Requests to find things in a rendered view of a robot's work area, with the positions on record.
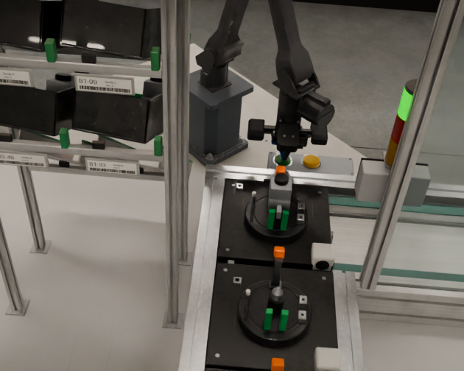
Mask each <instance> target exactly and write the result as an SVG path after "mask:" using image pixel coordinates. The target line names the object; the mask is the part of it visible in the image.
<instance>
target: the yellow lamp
mask: <svg viewBox="0 0 464 371"><path fill-rule="evenodd" d="M397 148H398V144H396V143H395V142H394V141H393V140H392V138H391V136H390V141H389V144H388V147H387V152H386V155H385V158H384V159H385V162H386V163H387V164H388V165H389V166H390V167H392V165H393V161H394V158H395V156H396V151H397Z"/></svg>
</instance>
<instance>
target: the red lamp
mask: <svg viewBox="0 0 464 371"><path fill-rule="evenodd" d="M404 123H405V121H404V120H403V119H401V118H400V117H399V115H398V113H397V115H396V120H395V123H394V126H393V131H392V133H391V138H392V140H393V141H394V142H395V143H396V144H399V141H400V138H401V134H402V130H403V128H404Z"/></svg>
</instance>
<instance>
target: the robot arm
mask: <svg viewBox="0 0 464 371"><path fill-rule="evenodd" d="M248 2H249V0H226V2H225V6H224V9H223V11H222V16H221V19H220V22H219V26H218V28H217V30H216V31H215V33H214V34H213V35H212V36H211V37H210V38H209V39H208V41H207V43H206V45H205V47H204V51H203V52H201V53H199V54H198V55H197V56H195V59H196V62H197V65H198V66H200V67H202V70H201V71H200V79H198V80H197V82H198V83H200V84H201V85H202V86H203V87H205V88H206V89H208V90H209V91H210V92H212V93H215V92H217V91H220V90H222V89H223V88H226V87H228V86H230V85H232V82H230V81H229V80H228V64H229V62H230V61H233V60H234V59H235V57H237V56H238V55H240V54H241V50H242V47H243V45H244V43H243V42H242V41H241V40H240V38H239V35H238V32H239V28H240V26H241V23H242V19H243V17H244V14H245V10H246V8H247V4H248ZM268 3H269V6H270V13H271V16H272V20H273V26H274V30H275V36H276V40H277V44H278V53H277V56H276V59H275V65H276V74H277V77H278V79H277V80H276V81H274V82H273V84H274V85H275V86H276V87H278V88H280V92H279V99H278V112H277V119H276V125H275V126H273V125H264V122H265V120H264V119H250V120H249V121H248V130H247V139H248V140H251V141H262V140H263V139H264V134H271V144H272V145H276V149H277V150H278V151H279V152H280V154H281V158H282V160H286V159H287V158H288V156H289V154H290V153H291V152H297V150H298V149H303V147H306V145H307V141H308V138H311V143H312V144H314V145H326V144H327V141H328V130H327V125H328V124H329V123H330V121H331V120H332V118H333V116H334V112H335V109H334V106H333V105H332V104H331V100H330V99H328V98H327V97H324V96H321V95H320V94H318V93H316V92H315V91H316V89H318V88H320V83H319V82H318V78H317V75H316V73H315V71H314V68H313V64H312V60H311V58H310V55H309V52H308V51H307V50H306V48H305V47H304V46H303V45H302V43H301V41H300V35H299V31H298V25H297V21H296V17H295V11H294V7H293V3H292V0H268ZM304 80H308V81H309V82H308V83H306V84H305V85H300V84H299V83H300V82H302V81H304ZM301 118H303V119H305V120H307V121H309V122H311V126H310V129H304V128H303V127H302V126H301V125H300V123H301Z"/></svg>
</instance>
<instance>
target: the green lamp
mask: <svg viewBox="0 0 464 371"><path fill-rule="evenodd" d="M411 100H412V95H410V94H409V93H408V92H407V91H406V90H405V87H404V91H403V94H402V97H401V101H400V105H399V108H398V115H399V117H400V118H401V119H403V120H404V121H406V117H407V113H408V110H409V106H410V103H411Z"/></svg>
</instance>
